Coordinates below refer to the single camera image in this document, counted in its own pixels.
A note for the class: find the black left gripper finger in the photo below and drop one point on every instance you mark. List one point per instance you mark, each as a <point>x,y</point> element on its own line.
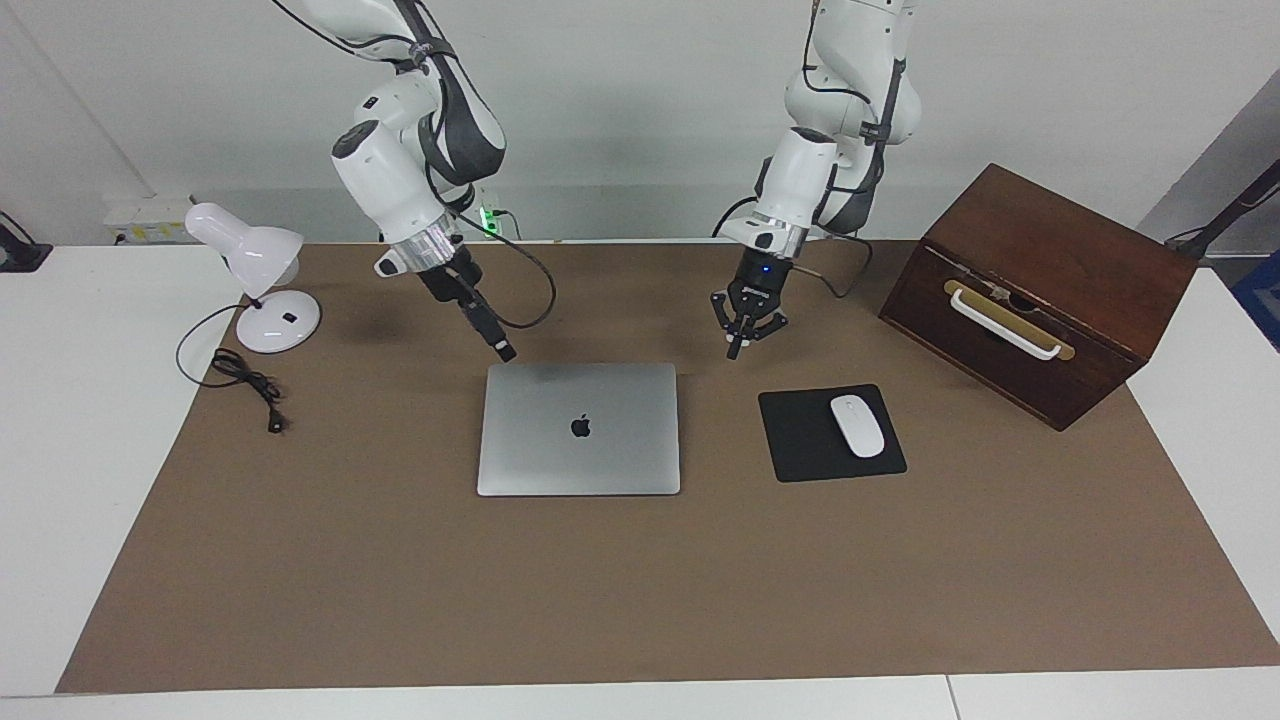
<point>734,335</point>
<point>768,328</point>

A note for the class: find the brown table mat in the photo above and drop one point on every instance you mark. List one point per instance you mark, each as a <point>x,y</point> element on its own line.
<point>600,600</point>

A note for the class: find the black mouse pad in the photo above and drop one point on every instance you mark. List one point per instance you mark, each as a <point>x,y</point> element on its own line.
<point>800,440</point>

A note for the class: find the blue crate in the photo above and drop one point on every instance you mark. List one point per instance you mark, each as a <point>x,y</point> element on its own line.
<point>1262,300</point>

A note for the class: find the white desk lamp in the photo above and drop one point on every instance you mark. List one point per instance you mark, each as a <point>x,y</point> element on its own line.
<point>265,250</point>

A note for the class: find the silver laptop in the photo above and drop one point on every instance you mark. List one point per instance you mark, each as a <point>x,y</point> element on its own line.
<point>580,460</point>

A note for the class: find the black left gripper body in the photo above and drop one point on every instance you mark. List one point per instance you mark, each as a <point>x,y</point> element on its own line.
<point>762,285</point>

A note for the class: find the white computer mouse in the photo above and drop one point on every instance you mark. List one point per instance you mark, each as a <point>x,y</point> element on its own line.
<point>858,425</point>

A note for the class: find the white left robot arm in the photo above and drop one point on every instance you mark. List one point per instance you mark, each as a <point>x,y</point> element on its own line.
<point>850,90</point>

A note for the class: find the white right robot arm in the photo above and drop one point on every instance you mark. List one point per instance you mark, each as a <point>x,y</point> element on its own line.
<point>400,170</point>

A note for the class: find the black clamp mount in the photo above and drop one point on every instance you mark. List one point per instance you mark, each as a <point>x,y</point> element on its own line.
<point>20,255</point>

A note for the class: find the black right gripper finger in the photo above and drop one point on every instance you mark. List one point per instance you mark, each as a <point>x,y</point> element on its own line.
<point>504,350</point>

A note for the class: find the white power strip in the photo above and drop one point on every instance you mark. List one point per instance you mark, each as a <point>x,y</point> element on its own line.
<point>150,215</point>

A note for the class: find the dark wooden box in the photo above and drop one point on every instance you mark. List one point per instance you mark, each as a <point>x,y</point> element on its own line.
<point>1060,240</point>

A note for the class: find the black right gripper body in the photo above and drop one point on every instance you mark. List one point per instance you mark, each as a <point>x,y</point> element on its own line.
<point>460,290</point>

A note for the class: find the black stand pole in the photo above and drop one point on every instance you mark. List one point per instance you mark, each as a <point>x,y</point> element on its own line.
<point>1240,205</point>

